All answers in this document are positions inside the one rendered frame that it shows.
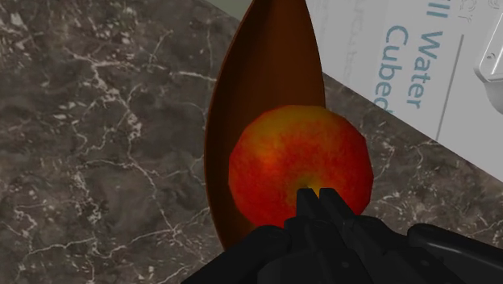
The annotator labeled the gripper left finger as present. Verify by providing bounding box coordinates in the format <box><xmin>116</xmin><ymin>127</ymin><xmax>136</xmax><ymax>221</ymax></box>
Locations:
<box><xmin>181</xmin><ymin>187</ymin><xmax>320</xmax><ymax>284</ymax></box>

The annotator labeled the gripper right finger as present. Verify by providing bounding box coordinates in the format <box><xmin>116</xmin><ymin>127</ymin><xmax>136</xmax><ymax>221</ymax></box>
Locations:
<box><xmin>314</xmin><ymin>187</ymin><xmax>503</xmax><ymax>284</ymax></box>

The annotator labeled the red yellow apple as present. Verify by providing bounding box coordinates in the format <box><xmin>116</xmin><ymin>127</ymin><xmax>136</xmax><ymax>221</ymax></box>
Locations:
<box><xmin>228</xmin><ymin>104</ymin><xmax>374</xmax><ymax>228</ymax></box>

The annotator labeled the brown leaf-shaped bowl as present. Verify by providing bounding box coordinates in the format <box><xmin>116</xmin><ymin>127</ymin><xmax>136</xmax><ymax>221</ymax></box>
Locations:
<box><xmin>203</xmin><ymin>0</ymin><xmax>326</xmax><ymax>251</ymax></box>

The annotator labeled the white box with blue lettering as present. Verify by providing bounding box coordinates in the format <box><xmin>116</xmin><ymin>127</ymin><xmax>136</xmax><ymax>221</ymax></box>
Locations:
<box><xmin>305</xmin><ymin>0</ymin><xmax>503</xmax><ymax>182</ymax></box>

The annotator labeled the white metal clip object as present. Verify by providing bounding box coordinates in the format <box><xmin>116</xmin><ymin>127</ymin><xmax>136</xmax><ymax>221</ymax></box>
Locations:
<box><xmin>473</xmin><ymin>8</ymin><xmax>503</xmax><ymax>117</ymax></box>

